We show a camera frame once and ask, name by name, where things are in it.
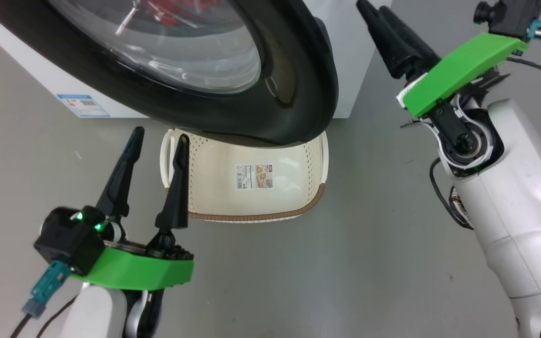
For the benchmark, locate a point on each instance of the paper product sticker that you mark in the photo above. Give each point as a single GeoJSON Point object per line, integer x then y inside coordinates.
{"type": "Point", "coordinates": [254, 176]}

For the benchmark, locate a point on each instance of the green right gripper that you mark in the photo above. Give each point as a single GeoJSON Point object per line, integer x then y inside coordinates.
{"type": "Point", "coordinates": [458, 70]}

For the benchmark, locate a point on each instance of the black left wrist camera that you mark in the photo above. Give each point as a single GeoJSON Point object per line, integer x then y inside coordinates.
{"type": "Point", "coordinates": [68, 239]}

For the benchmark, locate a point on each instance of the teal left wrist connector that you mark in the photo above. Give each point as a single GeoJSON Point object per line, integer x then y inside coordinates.
{"type": "Point", "coordinates": [47, 286]}

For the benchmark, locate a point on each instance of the white front-loading washing machine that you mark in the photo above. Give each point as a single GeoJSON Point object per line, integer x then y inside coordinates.
{"type": "Point", "coordinates": [357, 56]}

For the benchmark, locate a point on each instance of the red garment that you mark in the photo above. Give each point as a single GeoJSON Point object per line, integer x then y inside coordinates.
{"type": "Point", "coordinates": [172, 16]}

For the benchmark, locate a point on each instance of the blue energy label sticker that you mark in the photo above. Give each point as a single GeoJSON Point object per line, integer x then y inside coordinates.
{"type": "Point", "coordinates": [83, 105]}

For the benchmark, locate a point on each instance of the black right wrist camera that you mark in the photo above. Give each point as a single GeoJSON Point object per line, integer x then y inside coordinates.
{"type": "Point", "coordinates": [510, 16]}

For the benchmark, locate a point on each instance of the black round glass washer door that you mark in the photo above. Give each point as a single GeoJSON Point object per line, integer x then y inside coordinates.
{"type": "Point", "coordinates": [298, 70]}

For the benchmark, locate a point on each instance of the cream perforated laundry basket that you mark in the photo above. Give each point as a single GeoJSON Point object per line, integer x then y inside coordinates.
{"type": "Point", "coordinates": [214, 192]}

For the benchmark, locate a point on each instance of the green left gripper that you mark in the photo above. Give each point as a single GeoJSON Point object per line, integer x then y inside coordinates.
{"type": "Point", "coordinates": [139, 272]}

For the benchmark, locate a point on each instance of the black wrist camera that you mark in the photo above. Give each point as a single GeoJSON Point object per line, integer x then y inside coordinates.
{"type": "Point", "coordinates": [510, 16]}
{"type": "Point", "coordinates": [68, 239]}

